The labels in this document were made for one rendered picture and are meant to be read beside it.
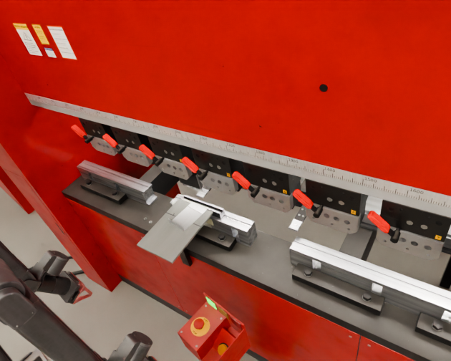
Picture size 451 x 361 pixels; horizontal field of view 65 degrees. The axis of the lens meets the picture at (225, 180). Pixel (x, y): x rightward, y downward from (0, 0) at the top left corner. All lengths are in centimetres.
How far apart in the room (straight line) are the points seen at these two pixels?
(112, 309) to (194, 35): 199
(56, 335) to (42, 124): 134
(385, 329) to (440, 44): 86
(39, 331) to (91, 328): 185
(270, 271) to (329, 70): 81
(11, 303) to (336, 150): 71
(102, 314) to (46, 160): 110
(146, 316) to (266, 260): 123
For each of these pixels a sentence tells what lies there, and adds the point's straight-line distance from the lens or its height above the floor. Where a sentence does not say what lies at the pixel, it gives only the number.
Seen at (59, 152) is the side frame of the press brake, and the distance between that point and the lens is 202.
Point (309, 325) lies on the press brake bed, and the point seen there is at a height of 73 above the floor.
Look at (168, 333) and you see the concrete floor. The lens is 234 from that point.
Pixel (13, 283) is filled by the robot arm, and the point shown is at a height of 161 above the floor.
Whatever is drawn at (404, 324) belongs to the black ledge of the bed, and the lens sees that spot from 129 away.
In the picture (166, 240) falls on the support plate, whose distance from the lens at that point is 138.
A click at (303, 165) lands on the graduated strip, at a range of 96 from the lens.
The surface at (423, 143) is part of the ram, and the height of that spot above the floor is 152.
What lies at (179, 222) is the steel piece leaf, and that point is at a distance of 142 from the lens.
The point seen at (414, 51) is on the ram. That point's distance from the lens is 73.
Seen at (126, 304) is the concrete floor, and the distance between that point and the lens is 254.
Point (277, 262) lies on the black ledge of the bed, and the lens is 138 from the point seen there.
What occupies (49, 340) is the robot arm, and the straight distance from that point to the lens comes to 75.
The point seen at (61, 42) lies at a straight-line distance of 138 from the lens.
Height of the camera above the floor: 201
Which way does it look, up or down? 41 degrees down
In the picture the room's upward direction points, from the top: 14 degrees counter-clockwise
